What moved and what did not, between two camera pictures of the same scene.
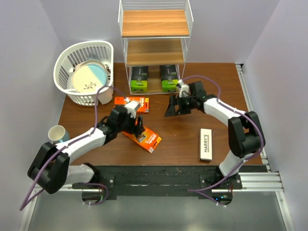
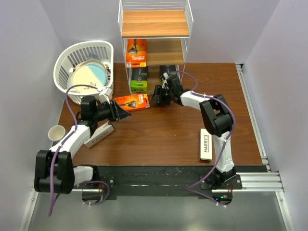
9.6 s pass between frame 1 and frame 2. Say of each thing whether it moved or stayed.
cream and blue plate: stayed
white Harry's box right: stayed
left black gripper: moved
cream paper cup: stayed
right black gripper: moved
